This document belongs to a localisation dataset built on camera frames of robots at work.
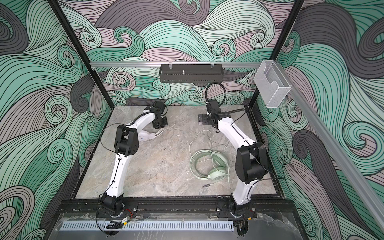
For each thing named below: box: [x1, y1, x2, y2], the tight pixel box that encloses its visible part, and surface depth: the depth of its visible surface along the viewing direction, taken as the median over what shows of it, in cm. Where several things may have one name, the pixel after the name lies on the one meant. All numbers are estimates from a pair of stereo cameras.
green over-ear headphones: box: [200, 149, 228, 181], surface depth 83 cm
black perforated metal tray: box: [159, 64, 224, 84], surface depth 96 cm
